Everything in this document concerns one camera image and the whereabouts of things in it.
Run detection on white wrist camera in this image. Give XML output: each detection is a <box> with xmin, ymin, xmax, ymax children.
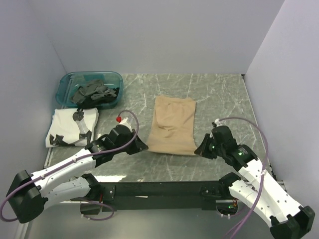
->
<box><xmin>212</xmin><ymin>119</ymin><xmax>223</xmax><ymax>128</ymax></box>
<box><xmin>116</xmin><ymin>116</ymin><xmax>133</xmax><ymax>129</ymax></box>

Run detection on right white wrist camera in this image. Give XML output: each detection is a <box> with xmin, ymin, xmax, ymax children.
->
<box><xmin>212</xmin><ymin>119</ymin><xmax>223</xmax><ymax>128</ymax></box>

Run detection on tan t shirt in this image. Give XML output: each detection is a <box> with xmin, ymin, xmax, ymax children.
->
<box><xmin>147</xmin><ymin>95</ymin><xmax>197</xmax><ymax>156</ymax></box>

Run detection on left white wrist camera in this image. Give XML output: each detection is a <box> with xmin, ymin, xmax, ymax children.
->
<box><xmin>116</xmin><ymin>116</ymin><xmax>133</xmax><ymax>129</ymax></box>

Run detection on dark grey t shirt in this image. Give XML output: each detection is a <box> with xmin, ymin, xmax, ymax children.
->
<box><xmin>69</xmin><ymin>79</ymin><xmax>120</xmax><ymax>109</ymax></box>

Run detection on black base beam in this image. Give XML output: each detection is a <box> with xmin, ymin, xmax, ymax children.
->
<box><xmin>84</xmin><ymin>181</ymin><xmax>233</xmax><ymax>211</ymax></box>

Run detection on teal plastic bin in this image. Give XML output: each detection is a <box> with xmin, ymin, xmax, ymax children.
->
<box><xmin>55</xmin><ymin>71</ymin><xmax>124</xmax><ymax>109</ymax></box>

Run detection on white printed t shirt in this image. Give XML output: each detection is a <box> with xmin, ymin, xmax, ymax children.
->
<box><xmin>45</xmin><ymin>108</ymin><xmax>99</xmax><ymax>148</ymax></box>

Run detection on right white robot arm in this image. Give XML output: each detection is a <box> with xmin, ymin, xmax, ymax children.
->
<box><xmin>194</xmin><ymin>125</ymin><xmax>315</xmax><ymax>239</ymax></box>

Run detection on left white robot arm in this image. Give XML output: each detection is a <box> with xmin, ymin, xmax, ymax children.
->
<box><xmin>5</xmin><ymin>124</ymin><xmax>148</xmax><ymax>224</ymax></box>

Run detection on aluminium rail frame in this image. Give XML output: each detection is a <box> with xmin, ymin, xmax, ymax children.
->
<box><xmin>13</xmin><ymin>146</ymin><xmax>300</xmax><ymax>239</ymax></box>

